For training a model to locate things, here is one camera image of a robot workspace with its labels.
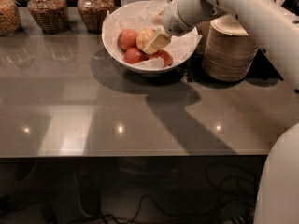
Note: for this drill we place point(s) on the red apple bottom middle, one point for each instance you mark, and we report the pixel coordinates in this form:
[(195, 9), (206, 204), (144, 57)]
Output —
[(134, 55)]

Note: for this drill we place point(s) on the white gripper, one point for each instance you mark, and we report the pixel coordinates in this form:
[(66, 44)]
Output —
[(170, 19)]

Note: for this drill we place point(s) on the stack paper bowls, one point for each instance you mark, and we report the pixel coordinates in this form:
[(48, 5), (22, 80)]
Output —
[(203, 29), (229, 50)]

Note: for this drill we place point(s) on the white ceramic bowl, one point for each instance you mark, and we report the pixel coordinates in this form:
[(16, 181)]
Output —
[(109, 42)]

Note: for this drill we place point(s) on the glass cereal jar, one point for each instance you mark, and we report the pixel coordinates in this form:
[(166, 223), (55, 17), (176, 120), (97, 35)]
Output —
[(10, 21), (50, 15), (94, 12)]

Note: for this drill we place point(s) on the middle glass cereal jar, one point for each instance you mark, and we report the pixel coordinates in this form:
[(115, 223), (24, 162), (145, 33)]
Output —
[(50, 15)]

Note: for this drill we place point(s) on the front stack paper bowls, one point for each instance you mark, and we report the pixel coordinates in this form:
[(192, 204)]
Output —
[(229, 50)]

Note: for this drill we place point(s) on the rear stack paper bowls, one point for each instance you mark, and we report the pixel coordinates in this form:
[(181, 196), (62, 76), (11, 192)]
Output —
[(203, 29)]

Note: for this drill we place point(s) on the red apple right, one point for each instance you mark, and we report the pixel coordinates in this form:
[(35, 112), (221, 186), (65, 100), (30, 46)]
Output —
[(164, 55)]

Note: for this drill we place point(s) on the red apple left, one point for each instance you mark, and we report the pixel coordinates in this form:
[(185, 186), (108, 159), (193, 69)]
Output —
[(127, 39)]

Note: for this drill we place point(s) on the yellow-red apple top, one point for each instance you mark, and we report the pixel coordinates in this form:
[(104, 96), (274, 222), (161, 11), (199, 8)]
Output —
[(143, 37)]

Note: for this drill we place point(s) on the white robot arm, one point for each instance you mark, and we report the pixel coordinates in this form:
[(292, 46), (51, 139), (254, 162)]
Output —
[(275, 31)]

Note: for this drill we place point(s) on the red apple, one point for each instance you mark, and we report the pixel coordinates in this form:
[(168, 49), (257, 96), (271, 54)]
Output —
[(134, 55), (164, 55), (127, 39)]

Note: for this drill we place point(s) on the left glass cereal jar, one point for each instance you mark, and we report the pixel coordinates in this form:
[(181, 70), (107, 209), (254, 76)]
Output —
[(10, 21)]

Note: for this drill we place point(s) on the right glass cereal jar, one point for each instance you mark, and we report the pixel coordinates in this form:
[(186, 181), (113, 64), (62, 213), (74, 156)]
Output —
[(94, 12)]

